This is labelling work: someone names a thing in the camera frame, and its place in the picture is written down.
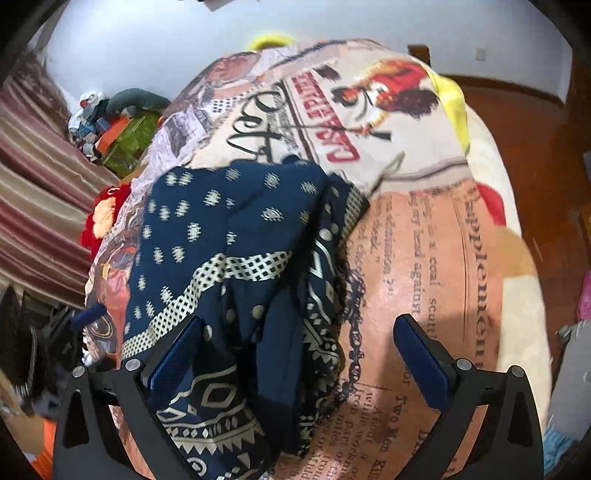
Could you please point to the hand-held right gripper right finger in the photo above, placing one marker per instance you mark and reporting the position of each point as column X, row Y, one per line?
column 422, row 364

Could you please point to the striped curtain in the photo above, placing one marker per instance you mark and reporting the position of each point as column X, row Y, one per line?
column 41, row 194

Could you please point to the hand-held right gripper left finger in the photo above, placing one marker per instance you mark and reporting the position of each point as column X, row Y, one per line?
column 173, row 364

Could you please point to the grey plush item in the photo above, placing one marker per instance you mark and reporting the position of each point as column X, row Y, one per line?
column 138, row 98

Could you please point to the orange box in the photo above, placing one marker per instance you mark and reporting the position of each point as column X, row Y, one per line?
column 113, row 136

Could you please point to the red crochet item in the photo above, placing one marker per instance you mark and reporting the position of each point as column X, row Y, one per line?
column 104, row 217

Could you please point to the green bag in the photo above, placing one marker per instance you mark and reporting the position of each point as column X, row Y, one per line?
column 134, row 143

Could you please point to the teal cloth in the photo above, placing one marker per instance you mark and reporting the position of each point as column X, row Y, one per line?
column 558, row 450

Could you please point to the navy patterned garment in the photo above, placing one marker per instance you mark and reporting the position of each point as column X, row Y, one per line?
column 258, row 230

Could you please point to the white wall socket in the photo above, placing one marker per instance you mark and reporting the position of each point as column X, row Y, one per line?
column 481, row 54

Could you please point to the white cutout board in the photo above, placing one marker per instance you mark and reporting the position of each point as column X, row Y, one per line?
column 570, row 383

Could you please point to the newspaper print bed sheet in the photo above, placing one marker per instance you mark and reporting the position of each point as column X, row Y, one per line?
column 415, row 258

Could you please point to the pink cloth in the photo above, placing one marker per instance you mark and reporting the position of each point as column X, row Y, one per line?
column 585, row 295

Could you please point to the wooden bed post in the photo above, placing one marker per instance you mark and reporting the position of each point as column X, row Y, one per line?
column 419, row 55

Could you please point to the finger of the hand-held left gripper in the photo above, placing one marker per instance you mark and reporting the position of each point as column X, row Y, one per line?
column 90, row 316

